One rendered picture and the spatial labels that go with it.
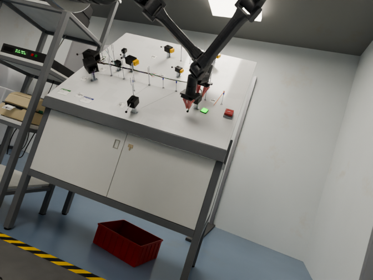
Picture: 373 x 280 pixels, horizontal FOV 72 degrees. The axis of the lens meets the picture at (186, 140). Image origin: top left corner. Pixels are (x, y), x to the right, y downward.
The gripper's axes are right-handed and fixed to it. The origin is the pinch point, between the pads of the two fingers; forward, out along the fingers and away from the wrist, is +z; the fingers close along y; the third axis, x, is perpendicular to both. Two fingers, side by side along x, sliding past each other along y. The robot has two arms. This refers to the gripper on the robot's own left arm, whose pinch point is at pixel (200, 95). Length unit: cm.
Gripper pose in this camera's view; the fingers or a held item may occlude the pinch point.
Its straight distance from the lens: 161.7
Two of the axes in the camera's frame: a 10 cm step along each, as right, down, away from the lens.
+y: -8.8, -3.8, 2.9
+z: -2.5, 8.8, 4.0
